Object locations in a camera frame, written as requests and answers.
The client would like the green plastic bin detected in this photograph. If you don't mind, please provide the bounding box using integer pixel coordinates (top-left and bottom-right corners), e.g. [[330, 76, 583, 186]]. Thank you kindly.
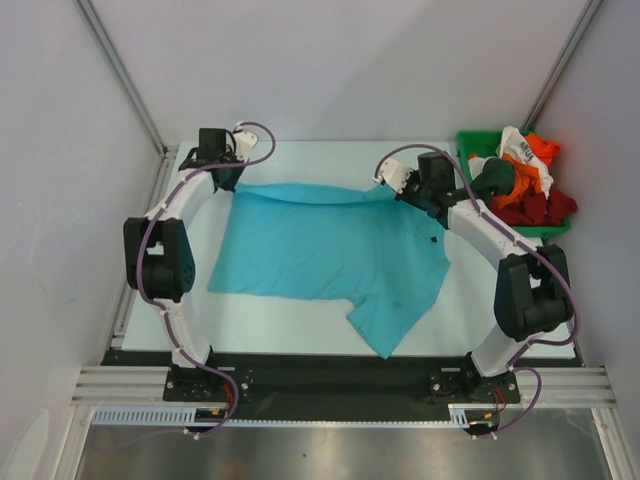
[[456, 130, 570, 239]]

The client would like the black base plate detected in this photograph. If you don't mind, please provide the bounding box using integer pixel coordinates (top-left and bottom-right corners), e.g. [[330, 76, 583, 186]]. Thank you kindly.
[[101, 350, 581, 421]]

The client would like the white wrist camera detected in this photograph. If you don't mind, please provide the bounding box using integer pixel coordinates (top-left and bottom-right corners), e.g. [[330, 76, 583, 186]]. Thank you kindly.
[[373, 158, 414, 194], [232, 123, 259, 162]]

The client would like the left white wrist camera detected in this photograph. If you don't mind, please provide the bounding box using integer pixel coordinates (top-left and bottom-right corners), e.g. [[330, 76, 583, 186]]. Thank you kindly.
[[232, 123, 259, 162]]

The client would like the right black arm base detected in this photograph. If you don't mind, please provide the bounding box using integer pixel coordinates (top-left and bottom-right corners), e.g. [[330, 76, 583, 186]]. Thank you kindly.
[[427, 368, 521, 404]]

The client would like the left aluminium corner post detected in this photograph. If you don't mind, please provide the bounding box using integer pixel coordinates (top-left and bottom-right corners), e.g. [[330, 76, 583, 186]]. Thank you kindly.
[[72, 0, 167, 156]]

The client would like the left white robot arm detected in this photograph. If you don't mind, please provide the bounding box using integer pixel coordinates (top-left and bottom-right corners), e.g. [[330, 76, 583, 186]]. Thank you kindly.
[[123, 126, 258, 400]]

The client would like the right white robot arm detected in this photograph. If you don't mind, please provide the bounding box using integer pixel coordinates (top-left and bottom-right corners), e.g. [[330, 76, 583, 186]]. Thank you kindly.
[[376, 150, 576, 401]]

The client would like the white cable duct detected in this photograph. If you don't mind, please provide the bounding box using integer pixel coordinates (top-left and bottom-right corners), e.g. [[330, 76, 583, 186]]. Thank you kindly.
[[92, 406, 496, 429]]

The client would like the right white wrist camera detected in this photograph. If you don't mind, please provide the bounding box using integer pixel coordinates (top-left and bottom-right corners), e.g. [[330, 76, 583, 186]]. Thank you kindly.
[[373, 158, 414, 194]]

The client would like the orange t shirt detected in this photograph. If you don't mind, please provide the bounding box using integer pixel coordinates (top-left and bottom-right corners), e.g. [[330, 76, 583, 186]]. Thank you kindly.
[[495, 127, 561, 204]]

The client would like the aluminium front rail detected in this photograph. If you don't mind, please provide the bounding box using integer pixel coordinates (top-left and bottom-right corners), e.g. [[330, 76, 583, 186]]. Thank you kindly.
[[71, 366, 617, 408]]

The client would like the light blue t shirt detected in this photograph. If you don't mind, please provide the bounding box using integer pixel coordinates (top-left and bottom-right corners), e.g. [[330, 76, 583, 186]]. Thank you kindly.
[[207, 183, 450, 358]]

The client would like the white printed t shirt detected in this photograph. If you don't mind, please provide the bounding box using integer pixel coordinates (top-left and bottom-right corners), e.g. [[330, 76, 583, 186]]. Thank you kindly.
[[468, 126, 554, 207]]

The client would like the red t shirt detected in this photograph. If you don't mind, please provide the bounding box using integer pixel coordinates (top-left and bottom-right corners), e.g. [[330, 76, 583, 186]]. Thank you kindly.
[[491, 189, 578, 227]]

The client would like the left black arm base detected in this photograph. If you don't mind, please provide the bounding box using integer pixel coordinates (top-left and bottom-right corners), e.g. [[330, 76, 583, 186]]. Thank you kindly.
[[162, 365, 254, 403]]

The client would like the aluminium corner post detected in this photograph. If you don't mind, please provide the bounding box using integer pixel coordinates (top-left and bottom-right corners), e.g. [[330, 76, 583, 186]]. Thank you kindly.
[[72, 0, 167, 156], [521, 0, 607, 131]]

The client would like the dark green t shirt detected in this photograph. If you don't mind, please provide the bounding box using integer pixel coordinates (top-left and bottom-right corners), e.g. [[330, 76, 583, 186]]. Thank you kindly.
[[468, 157, 516, 205]]

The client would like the right aluminium corner post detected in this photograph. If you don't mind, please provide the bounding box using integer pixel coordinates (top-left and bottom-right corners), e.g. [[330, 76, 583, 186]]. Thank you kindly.
[[521, 0, 607, 131]]

